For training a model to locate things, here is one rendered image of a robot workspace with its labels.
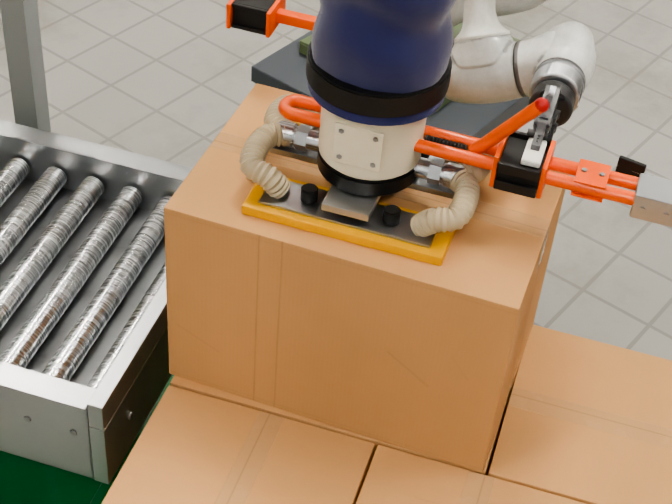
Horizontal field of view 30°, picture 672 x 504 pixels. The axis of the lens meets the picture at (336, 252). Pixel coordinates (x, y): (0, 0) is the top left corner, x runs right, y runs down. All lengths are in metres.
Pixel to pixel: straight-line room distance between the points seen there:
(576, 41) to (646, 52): 2.22
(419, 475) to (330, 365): 0.25
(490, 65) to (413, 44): 0.43
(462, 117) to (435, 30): 0.80
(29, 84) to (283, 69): 0.60
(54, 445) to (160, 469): 0.24
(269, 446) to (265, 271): 0.34
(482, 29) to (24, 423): 1.08
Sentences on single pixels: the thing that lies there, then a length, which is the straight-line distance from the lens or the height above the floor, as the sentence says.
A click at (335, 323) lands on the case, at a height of 0.80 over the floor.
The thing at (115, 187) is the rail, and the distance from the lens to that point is 2.78.
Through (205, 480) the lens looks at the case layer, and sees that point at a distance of 2.19.
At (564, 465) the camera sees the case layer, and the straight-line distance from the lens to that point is 2.28.
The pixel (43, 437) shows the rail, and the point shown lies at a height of 0.48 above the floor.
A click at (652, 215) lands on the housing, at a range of 2.00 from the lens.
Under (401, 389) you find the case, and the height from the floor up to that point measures 0.69.
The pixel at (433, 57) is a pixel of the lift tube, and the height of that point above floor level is 1.26.
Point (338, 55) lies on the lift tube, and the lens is 1.87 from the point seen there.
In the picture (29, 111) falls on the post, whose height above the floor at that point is 0.54.
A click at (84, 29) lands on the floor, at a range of 4.32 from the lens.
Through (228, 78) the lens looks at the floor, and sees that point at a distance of 4.06.
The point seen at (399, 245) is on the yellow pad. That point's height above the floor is 0.96.
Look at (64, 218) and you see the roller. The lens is 2.68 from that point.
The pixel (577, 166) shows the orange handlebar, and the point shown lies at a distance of 2.02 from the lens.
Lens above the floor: 2.27
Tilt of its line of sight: 42 degrees down
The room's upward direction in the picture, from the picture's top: 5 degrees clockwise
